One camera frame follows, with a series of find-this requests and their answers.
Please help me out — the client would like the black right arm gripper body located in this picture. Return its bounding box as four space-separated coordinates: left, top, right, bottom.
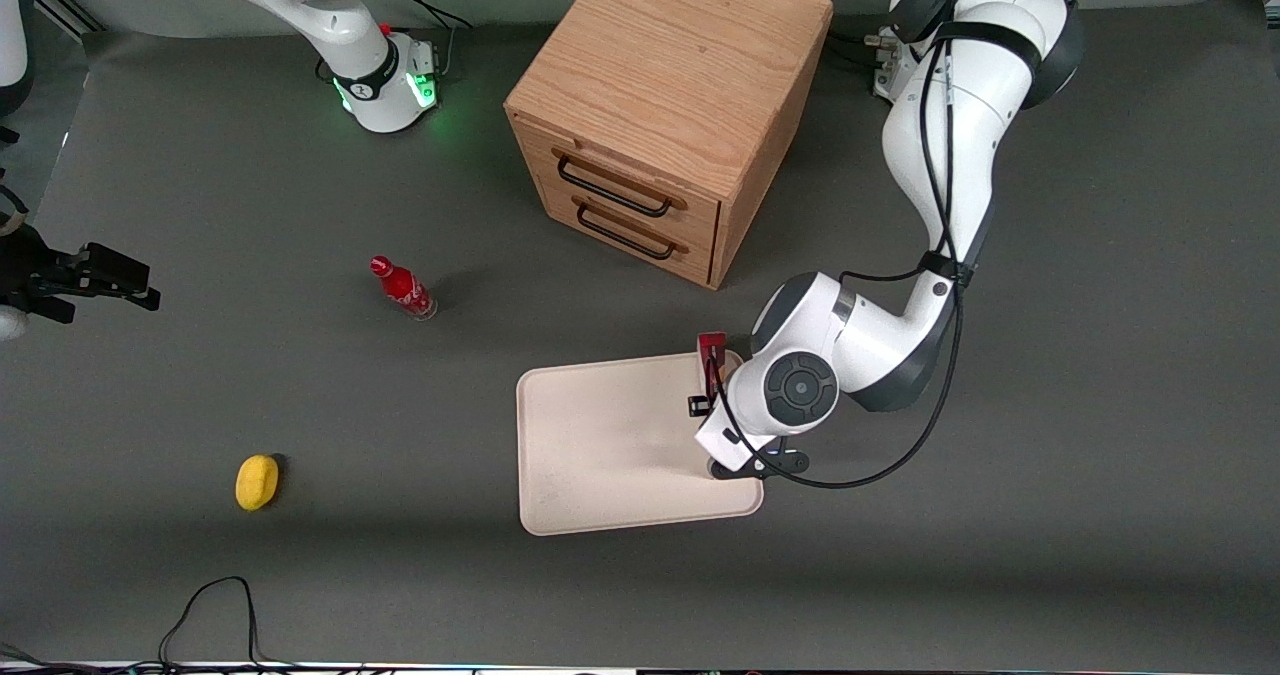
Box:
0 221 81 326

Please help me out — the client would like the red cookie box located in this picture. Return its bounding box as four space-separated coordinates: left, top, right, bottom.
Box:
696 331 729 402

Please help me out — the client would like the beige plastic tray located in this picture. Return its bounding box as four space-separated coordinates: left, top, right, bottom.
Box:
515 349 766 538

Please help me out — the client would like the wooden drawer front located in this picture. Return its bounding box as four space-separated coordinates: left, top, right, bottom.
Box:
535 170 719 289
512 115 723 248

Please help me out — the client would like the yellow lemon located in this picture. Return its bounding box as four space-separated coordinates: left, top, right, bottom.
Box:
235 454 282 512

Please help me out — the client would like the red cola bottle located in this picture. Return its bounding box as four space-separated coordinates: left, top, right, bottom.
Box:
369 254 439 322

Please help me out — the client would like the wooden drawer cabinet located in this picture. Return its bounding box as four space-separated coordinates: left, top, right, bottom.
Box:
503 0 835 291

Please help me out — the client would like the black drawer handle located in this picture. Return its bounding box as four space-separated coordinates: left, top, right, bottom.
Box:
555 153 676 219
574 202 679 261

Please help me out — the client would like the thin black looped cable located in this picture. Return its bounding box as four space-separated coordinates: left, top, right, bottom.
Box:
158 576 267 672

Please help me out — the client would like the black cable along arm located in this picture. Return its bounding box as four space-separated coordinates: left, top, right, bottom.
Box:
705 0 1141 490

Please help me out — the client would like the black left arm base cable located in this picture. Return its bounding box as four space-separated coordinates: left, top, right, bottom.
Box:
828 31 887 72

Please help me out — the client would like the black arm base cable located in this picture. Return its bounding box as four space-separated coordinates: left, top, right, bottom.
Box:
828 31 887 72
382 0 474 81

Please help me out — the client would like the black right arm base cable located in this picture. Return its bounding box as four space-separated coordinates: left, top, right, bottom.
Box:
382 0 474 81

